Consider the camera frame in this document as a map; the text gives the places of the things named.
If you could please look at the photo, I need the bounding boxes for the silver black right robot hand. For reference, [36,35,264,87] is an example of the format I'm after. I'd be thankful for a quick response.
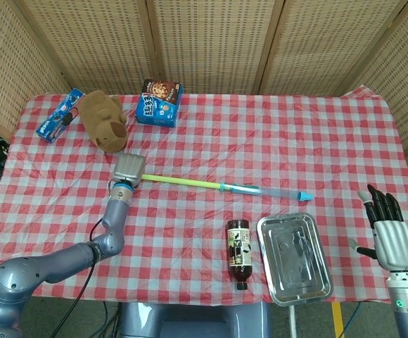
[348,183,408,273]

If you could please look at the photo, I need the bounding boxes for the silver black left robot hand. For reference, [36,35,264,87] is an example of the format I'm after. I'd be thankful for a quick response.
[112,153,146,189]

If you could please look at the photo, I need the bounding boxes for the long green blue water syringe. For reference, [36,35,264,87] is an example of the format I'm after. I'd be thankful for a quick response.
[141,173,313,204]

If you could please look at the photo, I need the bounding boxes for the red white checkered tablecloth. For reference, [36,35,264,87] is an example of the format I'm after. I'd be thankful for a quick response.
[0,84,408,306]

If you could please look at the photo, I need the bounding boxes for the brown capybara plush toy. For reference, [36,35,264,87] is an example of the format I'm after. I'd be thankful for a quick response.
[78,89,128,154]

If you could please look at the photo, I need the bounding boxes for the blue chocolate chip cookie box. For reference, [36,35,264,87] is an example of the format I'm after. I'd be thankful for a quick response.
[134,78,184,128]

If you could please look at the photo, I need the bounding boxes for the blue Oreo cookie box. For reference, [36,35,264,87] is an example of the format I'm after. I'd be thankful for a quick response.
[35,87,86,144]

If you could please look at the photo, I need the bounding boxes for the stainless steel rectangular tray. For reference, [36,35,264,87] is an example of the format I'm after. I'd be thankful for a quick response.
[256,212,334,307]

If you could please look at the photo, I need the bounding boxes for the white table leg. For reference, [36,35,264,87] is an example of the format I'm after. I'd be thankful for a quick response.
[288,305,298,338]

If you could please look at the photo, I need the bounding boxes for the brown drink bottle with label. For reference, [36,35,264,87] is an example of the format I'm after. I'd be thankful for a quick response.
[227,219,253,292]

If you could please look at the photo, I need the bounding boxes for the grey-blue robot torso base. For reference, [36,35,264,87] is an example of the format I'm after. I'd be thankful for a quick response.
[117,301,272,338]

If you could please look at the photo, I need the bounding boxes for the thin blue floor cable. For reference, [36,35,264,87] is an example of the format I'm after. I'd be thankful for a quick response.
[350,302,364,327]

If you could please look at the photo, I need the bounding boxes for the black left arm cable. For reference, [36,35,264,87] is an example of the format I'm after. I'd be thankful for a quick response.
[51,217,106,338]

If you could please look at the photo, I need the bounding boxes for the black cables under table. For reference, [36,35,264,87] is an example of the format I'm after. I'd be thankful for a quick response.
[94,301,121,338]

